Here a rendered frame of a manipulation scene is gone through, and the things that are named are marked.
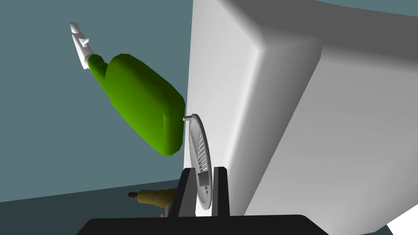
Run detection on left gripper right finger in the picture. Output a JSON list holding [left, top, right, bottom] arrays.
[[211, 166, 231, 217]]

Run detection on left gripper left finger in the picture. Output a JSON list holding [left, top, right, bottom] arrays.
[[167, 168, 199, 218]]

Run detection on grey round slotted strainer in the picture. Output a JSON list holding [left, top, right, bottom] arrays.
[[182, 113, 213, 211]]

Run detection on tan ribbed cylinder dark tip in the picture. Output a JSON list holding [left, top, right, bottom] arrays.
[[128, 188, 179, 208]]

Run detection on green spray bottle white nozzle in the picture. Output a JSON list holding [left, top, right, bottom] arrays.
[[69, 22, 187, 157]]

